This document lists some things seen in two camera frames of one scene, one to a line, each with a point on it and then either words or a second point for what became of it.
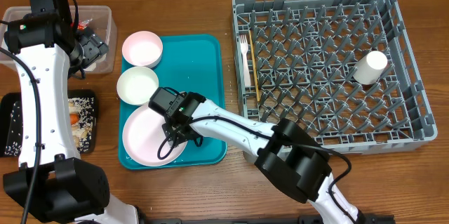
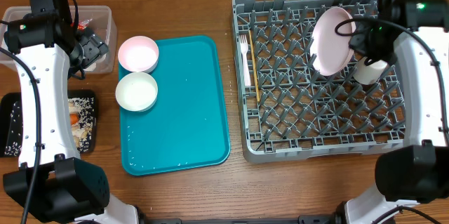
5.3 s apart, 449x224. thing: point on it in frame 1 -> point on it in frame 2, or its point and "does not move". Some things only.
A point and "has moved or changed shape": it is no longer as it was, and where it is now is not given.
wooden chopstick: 255,68 does not move
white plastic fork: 244,46 does not move
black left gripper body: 90,48 does not move
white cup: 370,68 does not move
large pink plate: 143,135 -> 332,53
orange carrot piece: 74,118 does not move
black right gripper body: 176,136 -> 373,42
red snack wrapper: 83,24 does not move
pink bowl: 142,48 has moved or changed shape
